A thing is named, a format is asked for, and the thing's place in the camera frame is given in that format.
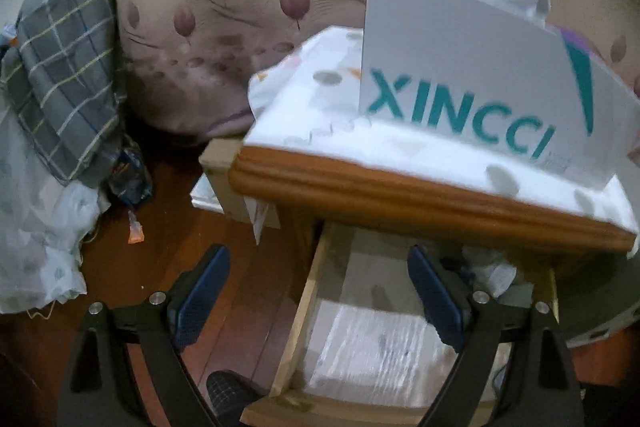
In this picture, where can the grey plaid cloth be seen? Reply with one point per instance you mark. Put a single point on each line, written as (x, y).
(60, 72)

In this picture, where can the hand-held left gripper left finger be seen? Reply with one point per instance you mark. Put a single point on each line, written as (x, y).
(200, 302)

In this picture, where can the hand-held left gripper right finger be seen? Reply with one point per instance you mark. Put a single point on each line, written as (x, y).
(435, 292)

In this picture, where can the dark checked slipper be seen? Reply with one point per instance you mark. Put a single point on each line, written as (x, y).
(225, 394)

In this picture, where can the wooden drawer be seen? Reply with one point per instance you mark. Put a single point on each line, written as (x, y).
(295, 347)

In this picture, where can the white shoe box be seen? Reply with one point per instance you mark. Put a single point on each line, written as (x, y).
(450, 57)

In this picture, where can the grey round container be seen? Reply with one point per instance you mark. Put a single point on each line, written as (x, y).
(600, 297)

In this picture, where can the plain beige cardboard box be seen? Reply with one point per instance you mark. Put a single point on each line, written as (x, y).
(225, 187)

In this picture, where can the blue snack packet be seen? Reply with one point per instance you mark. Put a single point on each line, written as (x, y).
(130, 182)

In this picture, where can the white floral cloth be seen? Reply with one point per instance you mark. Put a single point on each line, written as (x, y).
(40, 232)

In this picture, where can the white sock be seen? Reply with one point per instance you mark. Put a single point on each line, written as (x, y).
(495, 274)

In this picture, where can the small orange wrapper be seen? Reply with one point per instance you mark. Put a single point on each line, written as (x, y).
(136, 229)

